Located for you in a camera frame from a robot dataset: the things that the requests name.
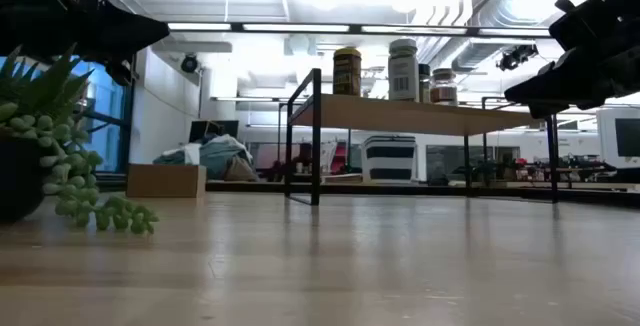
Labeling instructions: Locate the black ceiling camera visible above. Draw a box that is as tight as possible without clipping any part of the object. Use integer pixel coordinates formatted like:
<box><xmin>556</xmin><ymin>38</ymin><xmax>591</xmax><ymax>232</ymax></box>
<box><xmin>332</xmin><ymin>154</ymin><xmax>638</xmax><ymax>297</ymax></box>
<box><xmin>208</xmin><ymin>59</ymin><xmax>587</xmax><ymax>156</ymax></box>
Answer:
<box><xmin>497</xmin><ymin>44</ymin><xmax>540</xmax><ymax>72</ymax></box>

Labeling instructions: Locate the dark monitor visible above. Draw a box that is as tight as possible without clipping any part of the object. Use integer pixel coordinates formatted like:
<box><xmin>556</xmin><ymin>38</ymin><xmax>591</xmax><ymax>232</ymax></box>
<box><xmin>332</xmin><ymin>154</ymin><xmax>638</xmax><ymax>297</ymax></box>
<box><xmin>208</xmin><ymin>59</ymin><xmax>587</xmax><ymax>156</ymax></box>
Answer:
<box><xmin>188</xmin><ymin>119</ymin><xmax>240</xmax><ymax>143</ymax></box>

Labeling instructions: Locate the yellow lid spice jar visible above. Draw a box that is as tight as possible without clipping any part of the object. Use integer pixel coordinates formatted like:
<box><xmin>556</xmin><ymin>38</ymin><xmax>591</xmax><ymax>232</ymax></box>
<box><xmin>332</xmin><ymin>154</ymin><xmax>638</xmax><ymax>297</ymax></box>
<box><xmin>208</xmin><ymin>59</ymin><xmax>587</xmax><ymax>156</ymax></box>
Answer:
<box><xmin>332</xmin><ymin>46</ymin><xmax>363</xmax><ymax>97</ymax></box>

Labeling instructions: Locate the long ceiling light strip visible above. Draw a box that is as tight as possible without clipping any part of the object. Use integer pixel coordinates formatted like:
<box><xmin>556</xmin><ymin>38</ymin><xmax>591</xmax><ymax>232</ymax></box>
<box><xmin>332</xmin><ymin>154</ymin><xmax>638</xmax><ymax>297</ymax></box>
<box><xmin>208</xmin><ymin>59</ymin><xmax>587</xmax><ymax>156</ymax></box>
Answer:
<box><xmin>167</xmin><ymin>22</ymin><xmax>551</xmax><ymax>36</ymax></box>

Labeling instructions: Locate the black white striped bin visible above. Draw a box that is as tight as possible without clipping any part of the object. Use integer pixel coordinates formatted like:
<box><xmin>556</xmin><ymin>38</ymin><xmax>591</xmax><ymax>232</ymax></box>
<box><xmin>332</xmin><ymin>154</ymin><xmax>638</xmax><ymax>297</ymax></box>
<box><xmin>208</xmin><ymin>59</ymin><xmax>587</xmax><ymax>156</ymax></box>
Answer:
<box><xmin>360</xmin><ymin>134</ymin><xmax>418</xmax><ymax>183</ymax></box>

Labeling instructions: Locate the black lid spice jar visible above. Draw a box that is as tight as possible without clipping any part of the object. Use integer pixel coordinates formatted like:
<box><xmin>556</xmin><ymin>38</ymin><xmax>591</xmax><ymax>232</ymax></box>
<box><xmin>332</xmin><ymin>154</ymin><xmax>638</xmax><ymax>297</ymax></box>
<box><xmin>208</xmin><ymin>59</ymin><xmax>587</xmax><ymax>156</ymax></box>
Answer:
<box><xmin>418</xmin><ymin>63</ymin><xmax>432</xmax><ymax>104</ymax></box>

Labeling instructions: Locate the blue glass window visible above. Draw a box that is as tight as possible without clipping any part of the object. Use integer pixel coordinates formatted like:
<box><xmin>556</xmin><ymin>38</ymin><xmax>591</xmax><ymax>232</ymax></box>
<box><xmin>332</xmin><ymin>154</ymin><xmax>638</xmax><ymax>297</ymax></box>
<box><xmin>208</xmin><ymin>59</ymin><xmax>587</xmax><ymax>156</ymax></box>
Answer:
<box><xmin>72</xmin><ymin>58</ymin><xmax>132</xmax><ymax>173</ymax></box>

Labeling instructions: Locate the small cardboard box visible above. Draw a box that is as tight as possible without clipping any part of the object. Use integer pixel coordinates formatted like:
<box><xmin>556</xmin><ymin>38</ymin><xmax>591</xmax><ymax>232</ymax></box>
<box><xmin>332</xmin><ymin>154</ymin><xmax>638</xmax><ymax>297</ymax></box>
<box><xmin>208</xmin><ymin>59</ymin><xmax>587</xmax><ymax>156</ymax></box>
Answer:
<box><xmin>125</xmin><ymin>163</ymin><xmax>208</xmax><ymax>199</ymax></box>

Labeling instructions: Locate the white lid spice bottle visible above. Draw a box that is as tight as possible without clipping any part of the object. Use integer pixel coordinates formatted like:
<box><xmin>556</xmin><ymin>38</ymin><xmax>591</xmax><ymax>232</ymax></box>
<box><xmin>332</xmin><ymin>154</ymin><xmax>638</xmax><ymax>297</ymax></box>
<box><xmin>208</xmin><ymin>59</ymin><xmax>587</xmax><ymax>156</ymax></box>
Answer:
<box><xmin>387</xmin><ymin>38</ymin><xmax>420</xmax><ymax>102</ymax></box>

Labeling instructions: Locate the pile of cloths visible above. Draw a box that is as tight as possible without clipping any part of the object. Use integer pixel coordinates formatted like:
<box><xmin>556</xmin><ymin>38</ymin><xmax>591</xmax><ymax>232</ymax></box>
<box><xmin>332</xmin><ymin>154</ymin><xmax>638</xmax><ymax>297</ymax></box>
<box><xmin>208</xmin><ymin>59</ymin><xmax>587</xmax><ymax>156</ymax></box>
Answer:
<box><xmin>152</xmin><ymin>134</ymin><xmax>259</xmax><ymax>182</ymax></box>

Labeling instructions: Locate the cluttered workbench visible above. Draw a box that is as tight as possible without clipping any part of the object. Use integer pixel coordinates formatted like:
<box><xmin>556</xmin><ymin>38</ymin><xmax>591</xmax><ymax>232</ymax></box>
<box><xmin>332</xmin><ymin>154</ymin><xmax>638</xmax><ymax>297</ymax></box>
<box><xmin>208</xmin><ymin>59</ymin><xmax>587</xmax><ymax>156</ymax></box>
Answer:
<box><xmin>449</xmin><ymin>153</ymin><xmax>619</xmax><ymax>190</ymax></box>

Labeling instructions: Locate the white cabinet with screen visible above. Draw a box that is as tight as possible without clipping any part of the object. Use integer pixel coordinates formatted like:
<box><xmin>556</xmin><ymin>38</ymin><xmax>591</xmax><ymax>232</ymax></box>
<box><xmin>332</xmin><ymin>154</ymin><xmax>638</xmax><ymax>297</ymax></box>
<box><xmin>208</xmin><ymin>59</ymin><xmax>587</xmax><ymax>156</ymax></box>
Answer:
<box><xmin>597</xmin><ymin>107</ymin><xmax>640</xmax><ymax>170</ymax></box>

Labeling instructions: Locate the potted green succulent plant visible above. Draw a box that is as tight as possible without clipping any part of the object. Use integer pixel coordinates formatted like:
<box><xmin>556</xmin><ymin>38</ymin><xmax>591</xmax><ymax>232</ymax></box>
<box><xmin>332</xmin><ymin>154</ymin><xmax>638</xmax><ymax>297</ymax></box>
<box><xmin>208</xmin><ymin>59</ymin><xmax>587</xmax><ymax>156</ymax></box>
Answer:
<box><xmin>0</xmin><ymin>43</ymin><xmax>160</xmax><ymax>236</ymax></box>

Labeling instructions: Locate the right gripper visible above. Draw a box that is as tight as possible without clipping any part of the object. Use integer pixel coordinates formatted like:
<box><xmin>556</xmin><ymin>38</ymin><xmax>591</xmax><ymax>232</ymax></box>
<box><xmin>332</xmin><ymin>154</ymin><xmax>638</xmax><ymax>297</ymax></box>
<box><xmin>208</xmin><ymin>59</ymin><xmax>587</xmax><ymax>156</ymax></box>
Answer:
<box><xmin>503</xmin><ymin>0</ymin><xmax>640</xmax><ymax>120</ymax></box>

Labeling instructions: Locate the wooden shelf black metal frame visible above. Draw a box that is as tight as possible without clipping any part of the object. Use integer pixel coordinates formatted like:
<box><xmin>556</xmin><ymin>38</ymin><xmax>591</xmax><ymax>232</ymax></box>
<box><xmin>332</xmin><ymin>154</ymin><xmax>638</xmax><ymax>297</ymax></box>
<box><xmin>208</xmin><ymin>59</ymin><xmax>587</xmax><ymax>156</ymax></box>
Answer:
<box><xmin>284</xmin><ymin>68</ymin><xmax>561</xmax><ymax>206</ymax></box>

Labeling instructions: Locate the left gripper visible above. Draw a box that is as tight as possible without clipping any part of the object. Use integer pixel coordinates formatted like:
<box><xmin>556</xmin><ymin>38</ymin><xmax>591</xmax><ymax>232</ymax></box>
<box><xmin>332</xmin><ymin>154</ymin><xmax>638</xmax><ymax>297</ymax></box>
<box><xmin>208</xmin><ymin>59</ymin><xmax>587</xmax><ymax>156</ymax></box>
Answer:
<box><xmin>0</xmin><ymin>0</ymin><xmax>171</xmax><ymax>87</ymax></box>

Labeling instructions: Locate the small glass spice jar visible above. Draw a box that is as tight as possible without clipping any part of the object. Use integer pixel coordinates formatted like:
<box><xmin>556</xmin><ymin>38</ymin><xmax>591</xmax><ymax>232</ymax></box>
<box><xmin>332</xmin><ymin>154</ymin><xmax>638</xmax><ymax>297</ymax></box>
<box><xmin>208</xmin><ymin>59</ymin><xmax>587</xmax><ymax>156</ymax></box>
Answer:
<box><xmin>429</xmin><ymin>67</ymin><xmax>459</xmax><ymax>106</ymax></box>

